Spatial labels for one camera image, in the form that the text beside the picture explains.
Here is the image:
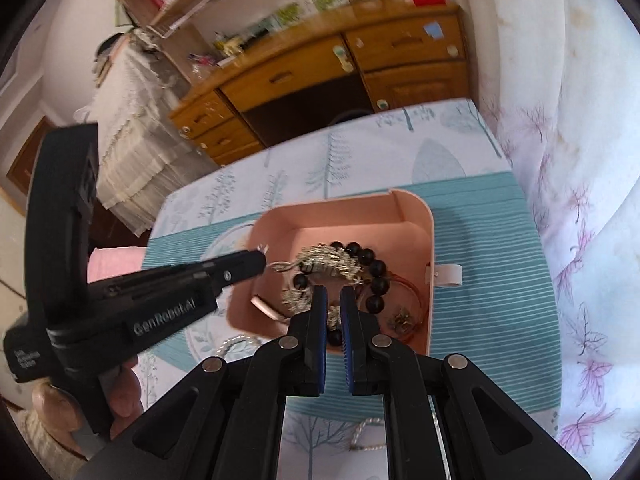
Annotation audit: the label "green floral picture cards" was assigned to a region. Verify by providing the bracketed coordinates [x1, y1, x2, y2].
[260, 0, 351, 32]

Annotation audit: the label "small silver pendant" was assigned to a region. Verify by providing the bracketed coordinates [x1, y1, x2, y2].
[392, 310, 417, 335]

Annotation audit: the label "red string bracelet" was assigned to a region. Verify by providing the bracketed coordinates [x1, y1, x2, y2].
[385, 272, 432, 331]

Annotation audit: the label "person's left forearm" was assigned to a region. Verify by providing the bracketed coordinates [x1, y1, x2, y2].
[20, 382, 108, 476]

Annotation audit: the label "cream lace cloth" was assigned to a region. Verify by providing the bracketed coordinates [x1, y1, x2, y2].
[95, 45, 224, 237]

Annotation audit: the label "brown wooden door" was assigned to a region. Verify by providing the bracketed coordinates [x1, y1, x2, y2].
[7, 115, 57, 197]

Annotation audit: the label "pink blanket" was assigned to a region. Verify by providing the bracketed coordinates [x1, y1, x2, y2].
[87, 247, 149, 284]

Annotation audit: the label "white leaf printed curtain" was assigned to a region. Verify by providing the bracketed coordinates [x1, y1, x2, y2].
[465, 0, 640, 472]

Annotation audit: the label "pink plastic box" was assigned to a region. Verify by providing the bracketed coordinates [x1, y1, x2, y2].
[226, 188, 435, 356]

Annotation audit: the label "white green drawer lock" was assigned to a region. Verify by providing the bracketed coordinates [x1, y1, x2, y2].
[332, 45, 354, 74]

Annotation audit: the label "silver chain necklace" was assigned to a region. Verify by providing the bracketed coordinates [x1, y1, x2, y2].
[257, 242, 366, 332]

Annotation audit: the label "person's left hand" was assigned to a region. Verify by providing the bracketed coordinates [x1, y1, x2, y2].
[107, 352, 146, 437]

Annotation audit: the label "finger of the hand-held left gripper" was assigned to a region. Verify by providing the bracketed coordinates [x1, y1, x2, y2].
[198, 251, 268, 294]

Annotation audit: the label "black bead bracelet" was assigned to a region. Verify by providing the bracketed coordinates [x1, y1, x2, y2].
[292, 242, 392, 352]

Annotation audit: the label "wooden desk with drawers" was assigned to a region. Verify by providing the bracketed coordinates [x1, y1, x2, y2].
[169, 0, 472, 167]

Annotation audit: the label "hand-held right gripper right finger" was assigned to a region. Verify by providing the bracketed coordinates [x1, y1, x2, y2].
[340, 285, 590, 480]

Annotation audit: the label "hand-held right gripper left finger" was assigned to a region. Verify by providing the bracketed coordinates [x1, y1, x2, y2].
[75, 285, 330, 480]

